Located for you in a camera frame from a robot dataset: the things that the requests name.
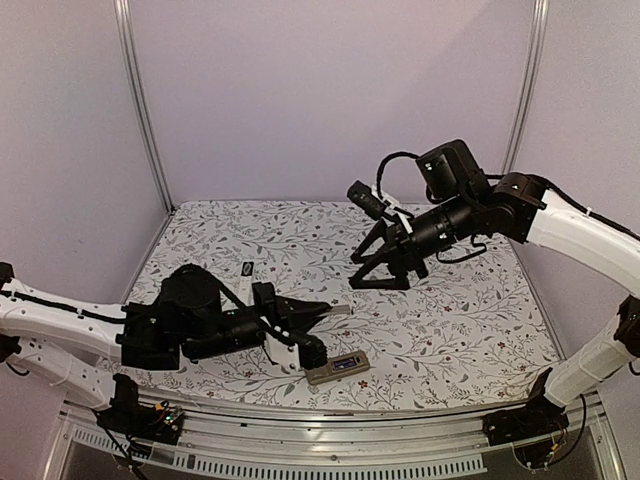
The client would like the left aluminium corner post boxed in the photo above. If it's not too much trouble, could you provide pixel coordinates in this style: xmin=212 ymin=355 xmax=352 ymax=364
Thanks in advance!
xmin=114 ymin=0 xmax=175 ymax=215

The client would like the aluminium front frame rail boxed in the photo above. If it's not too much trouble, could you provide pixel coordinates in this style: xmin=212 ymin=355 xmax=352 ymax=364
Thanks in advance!
xmin=43 ymin=393 xmax=628 ymax=479

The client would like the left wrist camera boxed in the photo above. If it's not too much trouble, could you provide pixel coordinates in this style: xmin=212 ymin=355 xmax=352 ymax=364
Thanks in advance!
xmin=264 ymin=331 xmax=328 ymax=371

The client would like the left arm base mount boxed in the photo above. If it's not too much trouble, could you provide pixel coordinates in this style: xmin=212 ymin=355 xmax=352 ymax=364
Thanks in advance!
xmin=97 ymin=373 xmax=185 ymax=446

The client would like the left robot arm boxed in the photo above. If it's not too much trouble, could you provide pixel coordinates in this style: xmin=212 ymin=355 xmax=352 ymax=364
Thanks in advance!
xmin=1 ymin=263 xmax=333 ymax=434

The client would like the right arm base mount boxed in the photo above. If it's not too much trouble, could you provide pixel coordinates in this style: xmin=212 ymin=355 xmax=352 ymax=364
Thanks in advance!
xmin=482 ymin=368 xmax=569 ymax=470

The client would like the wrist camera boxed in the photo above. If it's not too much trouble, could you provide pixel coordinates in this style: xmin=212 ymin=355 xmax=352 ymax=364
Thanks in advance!
xmin=264 ymin=331 xmax=328 ymax=371
xmin=347 ymin=181 xmax=414 ymax=233

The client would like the small grey battery cover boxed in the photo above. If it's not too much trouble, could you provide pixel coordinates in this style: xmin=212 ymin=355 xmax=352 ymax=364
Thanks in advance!
xmin=327 ymin=305 xmax=352 ymax=315

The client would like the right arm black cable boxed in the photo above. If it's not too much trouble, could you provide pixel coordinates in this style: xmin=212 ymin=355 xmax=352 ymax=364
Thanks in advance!
xmin=375 ymin=151 xmax=421 ymax=201

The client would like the small white remote control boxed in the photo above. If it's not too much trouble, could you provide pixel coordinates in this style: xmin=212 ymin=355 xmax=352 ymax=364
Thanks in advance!
xmin=305 ymin=351 xmax=371 ymax=385

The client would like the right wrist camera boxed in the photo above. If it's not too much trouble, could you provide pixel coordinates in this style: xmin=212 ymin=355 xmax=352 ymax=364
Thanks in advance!
xmin=347 ymin=181 xmax=414 ymax=233

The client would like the floral patterned table mat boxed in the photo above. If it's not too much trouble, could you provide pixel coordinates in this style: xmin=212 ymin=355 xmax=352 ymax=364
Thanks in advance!
xmin=129 ymin=201 xmax=558 ymax=410

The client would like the right aluminium corner post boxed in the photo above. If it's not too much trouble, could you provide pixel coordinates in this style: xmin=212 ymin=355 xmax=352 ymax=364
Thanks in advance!
xmin=501 ymin=0 xmax=549 ymax=174

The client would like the aluminium corner post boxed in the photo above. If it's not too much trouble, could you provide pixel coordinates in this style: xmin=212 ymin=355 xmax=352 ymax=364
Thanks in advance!
xmin=114 ymin=0 xmax=175 ymax=215
xmin=501 ymin=0 xmax=549 ymax=174

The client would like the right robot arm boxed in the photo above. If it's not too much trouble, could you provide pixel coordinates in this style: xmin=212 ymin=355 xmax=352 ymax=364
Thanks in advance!
xmin=347 ymin=139 xmax=639 ymax=436

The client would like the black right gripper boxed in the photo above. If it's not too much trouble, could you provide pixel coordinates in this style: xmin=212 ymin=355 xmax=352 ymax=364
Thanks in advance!
xmin=349 ymin=190 xmax=479 ymax=290

